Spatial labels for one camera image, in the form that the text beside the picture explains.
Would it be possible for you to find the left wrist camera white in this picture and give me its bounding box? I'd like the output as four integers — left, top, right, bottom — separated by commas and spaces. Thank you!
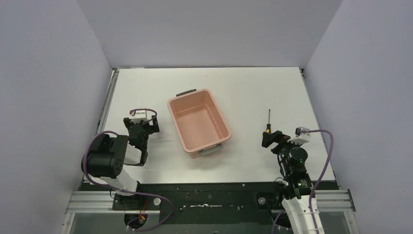
130, 110, 148, 123

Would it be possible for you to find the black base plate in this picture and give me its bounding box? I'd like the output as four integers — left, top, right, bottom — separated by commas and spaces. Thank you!
79, 181, 339, 227

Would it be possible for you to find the aluminium front rail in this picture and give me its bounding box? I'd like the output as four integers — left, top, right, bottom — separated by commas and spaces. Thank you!
65, 190, 356, 214

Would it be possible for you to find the aluminium rail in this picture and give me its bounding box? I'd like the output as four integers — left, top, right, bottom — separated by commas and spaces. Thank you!
96, 68, 119, 134
65, 190, 356, 214

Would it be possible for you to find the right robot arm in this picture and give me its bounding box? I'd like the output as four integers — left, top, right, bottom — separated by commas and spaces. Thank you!
262, 128, 325, 234

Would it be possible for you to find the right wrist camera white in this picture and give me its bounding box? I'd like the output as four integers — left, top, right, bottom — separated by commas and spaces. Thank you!
287, 127, 311, 146

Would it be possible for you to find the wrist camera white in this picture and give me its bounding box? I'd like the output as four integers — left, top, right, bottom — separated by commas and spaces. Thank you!
287, 127, 311, 146
130, 110, 148, 123

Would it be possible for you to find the yellow black handled screwdriver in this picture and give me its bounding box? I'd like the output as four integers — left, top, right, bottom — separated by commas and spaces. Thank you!
265, 109, 271, 133

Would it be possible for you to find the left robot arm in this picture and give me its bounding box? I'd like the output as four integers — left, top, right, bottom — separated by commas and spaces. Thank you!
81, 115, 160, 196

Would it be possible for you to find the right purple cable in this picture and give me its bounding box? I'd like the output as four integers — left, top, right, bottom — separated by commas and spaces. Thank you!
270, 129, 334, 234

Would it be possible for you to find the pink plastic bin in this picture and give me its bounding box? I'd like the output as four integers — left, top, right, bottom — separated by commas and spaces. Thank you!
168, 89, 232, 159

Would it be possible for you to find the left side aluminium rail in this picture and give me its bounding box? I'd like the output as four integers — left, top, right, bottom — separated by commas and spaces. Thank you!
96, 68, 119, 134

